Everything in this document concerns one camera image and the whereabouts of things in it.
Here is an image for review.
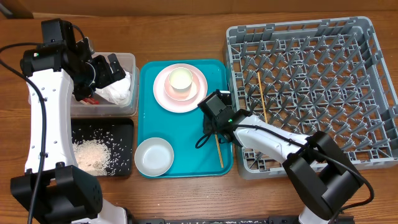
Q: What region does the black tray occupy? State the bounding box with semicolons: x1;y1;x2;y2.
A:
72;118;134;177

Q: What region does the white paper cup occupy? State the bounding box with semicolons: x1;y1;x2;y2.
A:
169;67;193;92

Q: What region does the pile of rice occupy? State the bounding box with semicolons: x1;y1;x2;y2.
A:
72;129;131;177

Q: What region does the pink small bowl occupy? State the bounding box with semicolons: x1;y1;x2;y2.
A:
164;75;200;101

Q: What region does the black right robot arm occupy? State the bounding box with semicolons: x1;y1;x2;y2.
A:
195;90;374;223

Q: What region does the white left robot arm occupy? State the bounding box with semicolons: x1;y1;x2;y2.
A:
10;19;134;223

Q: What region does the grey small bowl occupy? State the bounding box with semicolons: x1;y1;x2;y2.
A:
134;138;174;177

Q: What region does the red wrapper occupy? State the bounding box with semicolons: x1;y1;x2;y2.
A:
80;98;99;105

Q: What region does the clear plastic bin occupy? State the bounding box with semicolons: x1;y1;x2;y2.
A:
28;52;140;118

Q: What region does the white napkin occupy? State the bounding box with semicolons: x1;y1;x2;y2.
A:
95;72;131;105

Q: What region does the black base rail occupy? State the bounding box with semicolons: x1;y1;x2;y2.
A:
136;215;355;224

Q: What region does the grey dishwasher rack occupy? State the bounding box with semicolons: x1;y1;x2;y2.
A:
226;16;397;169

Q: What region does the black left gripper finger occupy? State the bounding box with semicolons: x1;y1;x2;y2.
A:
93;70;126;89
108;54;123;73

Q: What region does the pink plate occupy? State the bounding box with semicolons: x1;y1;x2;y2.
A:
153;63;208;113

